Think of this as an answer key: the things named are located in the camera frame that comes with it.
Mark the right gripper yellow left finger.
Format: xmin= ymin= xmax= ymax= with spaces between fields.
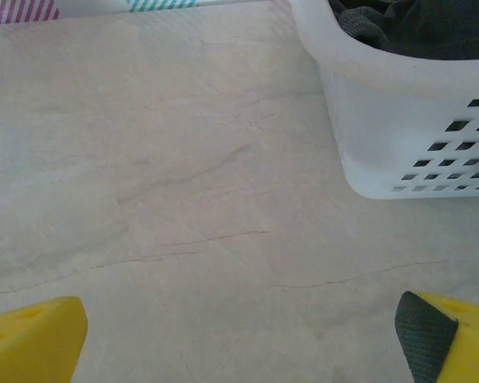
xmin=0 ymin=295 xmax=89 ymax=383

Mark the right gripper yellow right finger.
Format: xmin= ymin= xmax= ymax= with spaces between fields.
xmin=394 ymin=290 xmax=479 ymax=383

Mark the black t-shirt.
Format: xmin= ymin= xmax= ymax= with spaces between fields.
xmin=327 ymin=0 xmax=479 ymax=61

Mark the white perforated plastic basket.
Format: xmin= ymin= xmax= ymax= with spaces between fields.
xmin=289 ymin=0 xmax=479 ymax=200

